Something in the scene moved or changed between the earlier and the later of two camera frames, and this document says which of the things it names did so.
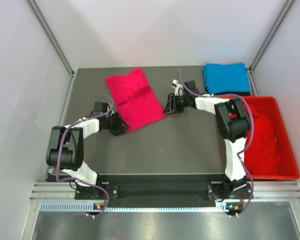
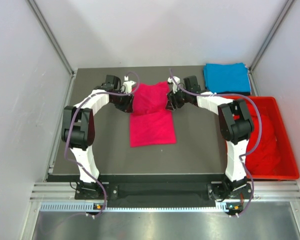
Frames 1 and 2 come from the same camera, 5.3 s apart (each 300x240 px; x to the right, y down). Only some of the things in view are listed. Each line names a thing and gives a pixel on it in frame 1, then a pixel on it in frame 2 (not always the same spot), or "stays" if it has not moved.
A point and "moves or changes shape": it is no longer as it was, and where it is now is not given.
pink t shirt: (136, 104) moves or changes shape
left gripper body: (114, 123) to (122, 102)
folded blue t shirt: (230, 78) stays
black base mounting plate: (165, 189) stays
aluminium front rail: (261, 193) stays
